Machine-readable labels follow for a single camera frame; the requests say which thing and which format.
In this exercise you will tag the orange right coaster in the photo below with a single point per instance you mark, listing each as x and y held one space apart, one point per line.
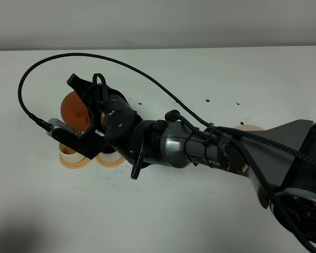
110 164

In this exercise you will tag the white right teacup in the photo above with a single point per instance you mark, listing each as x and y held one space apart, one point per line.
108 155

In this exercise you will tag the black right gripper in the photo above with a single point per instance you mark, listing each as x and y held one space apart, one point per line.
113 121

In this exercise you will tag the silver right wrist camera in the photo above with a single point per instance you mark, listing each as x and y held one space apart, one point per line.
73 142

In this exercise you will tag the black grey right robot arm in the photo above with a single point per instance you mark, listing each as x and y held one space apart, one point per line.
280 162

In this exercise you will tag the white teacup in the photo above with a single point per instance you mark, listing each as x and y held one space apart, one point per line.
69 155
108 155

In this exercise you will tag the white left teacup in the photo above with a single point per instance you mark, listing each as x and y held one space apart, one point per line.
69 155

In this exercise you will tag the cream teapot saucer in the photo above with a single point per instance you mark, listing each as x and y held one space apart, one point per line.
249 127

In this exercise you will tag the orange left coaster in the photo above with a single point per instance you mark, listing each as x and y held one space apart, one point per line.
79 165

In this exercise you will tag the brown clay teapot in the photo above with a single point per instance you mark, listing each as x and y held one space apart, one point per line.
75 113

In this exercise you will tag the orange coaster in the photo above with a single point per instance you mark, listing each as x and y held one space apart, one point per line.
79 165
110 164

